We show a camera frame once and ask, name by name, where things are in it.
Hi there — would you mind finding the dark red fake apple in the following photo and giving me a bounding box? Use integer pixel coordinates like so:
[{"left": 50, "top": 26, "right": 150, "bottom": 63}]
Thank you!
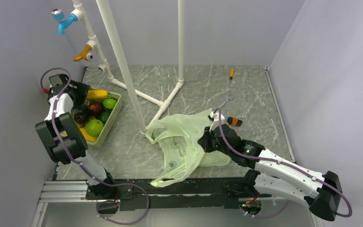
[{"left": 87, "top": 101, "right": 104, "bottom": 117}]

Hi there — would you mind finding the light green plastic bag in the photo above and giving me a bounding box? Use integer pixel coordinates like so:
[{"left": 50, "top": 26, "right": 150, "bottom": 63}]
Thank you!
[{"left": 145, "top": 109, "right": 231, "bottom": 188}]

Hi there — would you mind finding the bright green fake apple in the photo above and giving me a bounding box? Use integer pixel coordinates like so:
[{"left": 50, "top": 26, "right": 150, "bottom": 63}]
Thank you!
[{"left": 85, "top": 119, "right": 104, "bottom": 137}]

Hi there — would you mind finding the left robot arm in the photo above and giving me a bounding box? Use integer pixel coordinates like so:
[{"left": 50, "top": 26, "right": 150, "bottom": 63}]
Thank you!
[{"left": 35, "top": 74, "right": 118, "bottom": 199}]

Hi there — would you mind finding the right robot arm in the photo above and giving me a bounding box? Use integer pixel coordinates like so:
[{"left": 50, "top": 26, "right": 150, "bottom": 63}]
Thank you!
[{"left": 198, "top": 124, "right": 342, "bottom": 221}]

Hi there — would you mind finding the green fake watermelon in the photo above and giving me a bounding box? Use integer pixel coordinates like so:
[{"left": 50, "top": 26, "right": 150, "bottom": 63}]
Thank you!
[{"left": 102, "top": 97, "right": 117, "bottom": 111}]

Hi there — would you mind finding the dark green fake avocado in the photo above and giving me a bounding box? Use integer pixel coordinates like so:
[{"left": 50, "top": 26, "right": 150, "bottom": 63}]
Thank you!
[{"left": 97, "top": 111, "right": 111, "bottom": 124}]

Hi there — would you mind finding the yellow fake mango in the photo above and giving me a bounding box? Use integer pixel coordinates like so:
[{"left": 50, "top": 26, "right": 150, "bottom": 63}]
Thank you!
[{"left": 79, "top": 127, "right": 97, "bottom": 143}]

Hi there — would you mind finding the black orange small tool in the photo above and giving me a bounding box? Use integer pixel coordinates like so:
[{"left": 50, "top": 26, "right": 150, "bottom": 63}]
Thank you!
[{"left": 227, "top": 117, "right": 242, "bottom": 127}]

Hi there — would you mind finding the orange faucet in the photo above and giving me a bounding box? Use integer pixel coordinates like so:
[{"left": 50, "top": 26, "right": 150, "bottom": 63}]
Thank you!
[{"left": 73, "top": 44, "right": 93, "bottom": 61}]

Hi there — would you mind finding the silver wrench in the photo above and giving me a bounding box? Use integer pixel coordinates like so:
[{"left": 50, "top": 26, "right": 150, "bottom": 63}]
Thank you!
[{"left": 218, "top": 94, "right": 234, "bottom": 109}]

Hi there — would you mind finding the green plastic basket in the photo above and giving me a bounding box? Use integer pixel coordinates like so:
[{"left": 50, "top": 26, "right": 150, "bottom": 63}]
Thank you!
[{"left": 71, "top": 88, "right": 122, "bottom": 147}]

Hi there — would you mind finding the blue faucet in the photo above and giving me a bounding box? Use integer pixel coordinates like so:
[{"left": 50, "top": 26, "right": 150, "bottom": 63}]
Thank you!
[{"left": 51, "top": 9, "right": 78, "bottom": 35}]

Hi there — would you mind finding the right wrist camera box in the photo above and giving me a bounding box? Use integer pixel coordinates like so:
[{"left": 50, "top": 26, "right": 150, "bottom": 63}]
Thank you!
[{"left": 208, "top": 111, "right": 225, "bottom": 131}]

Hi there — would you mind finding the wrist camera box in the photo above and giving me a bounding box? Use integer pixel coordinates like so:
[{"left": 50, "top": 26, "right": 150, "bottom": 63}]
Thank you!
[
  {"left": 48, "top": 74, "right": 69, "bottom": 99},
  {"left": 208, "top": 111, "right": 225, "bottom": 131}
]

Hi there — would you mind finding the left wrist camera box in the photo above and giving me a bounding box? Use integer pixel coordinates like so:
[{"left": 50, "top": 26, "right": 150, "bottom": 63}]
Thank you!
[{"left": 48, "top": 74, "right": 69, "bottom": 99}]

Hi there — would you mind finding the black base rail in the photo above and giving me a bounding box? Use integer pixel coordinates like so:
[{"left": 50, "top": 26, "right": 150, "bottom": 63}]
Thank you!
[{"left": 86, "top": 177, "right": 256, "bottom": 211}]

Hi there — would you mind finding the orange handle screwdriver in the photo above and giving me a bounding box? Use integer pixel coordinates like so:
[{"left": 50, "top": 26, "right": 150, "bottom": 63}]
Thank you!
[{"left": 229, "top": 69, "right": 234, "bottom": 80}]

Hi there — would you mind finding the white PVC pipe frame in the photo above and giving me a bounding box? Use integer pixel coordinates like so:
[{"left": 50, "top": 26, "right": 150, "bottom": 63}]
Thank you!
[{"left": 72, "top": 0, "right": 185, "bottom": 135}]

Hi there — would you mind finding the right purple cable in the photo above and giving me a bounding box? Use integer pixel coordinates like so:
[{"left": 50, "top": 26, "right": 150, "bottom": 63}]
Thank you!
[{"left": 213, "top": 108, "right": 353, "bottom": 219}]

